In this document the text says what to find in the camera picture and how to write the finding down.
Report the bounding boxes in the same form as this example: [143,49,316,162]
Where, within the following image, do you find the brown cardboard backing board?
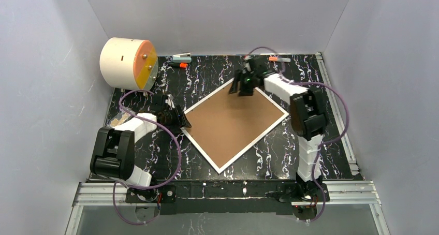
[184,86,285,169]

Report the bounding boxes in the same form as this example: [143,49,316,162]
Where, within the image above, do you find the white picture frame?
[180,77,290,174]

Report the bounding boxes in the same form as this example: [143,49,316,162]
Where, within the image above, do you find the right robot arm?
[229,56,328,198]

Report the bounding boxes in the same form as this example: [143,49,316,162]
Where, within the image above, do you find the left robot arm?
[90,94,191,190]

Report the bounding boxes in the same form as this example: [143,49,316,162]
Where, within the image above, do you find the orange grey utility knife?
[269,56,291,63]

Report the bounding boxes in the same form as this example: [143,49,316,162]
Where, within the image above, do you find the black orange marker pen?
[168,62,188,69]

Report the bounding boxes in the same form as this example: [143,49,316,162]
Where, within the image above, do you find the cream cylindrical drum device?
[99,37,158,90]

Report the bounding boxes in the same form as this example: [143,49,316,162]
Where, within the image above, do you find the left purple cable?
[112,89,182,226]

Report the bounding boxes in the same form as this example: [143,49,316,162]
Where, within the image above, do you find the purple cable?
[112,89,182,226]
[244,47,350,223]

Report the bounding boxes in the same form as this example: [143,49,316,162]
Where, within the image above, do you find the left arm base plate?
[125,185,177,204]

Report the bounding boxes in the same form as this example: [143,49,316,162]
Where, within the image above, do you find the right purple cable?
[244,47,350,223]

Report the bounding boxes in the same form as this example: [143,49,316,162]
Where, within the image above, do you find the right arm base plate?
[265,181,330,205]

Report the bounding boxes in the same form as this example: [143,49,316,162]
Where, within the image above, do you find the aluminium rail front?
[73,180,381,205]

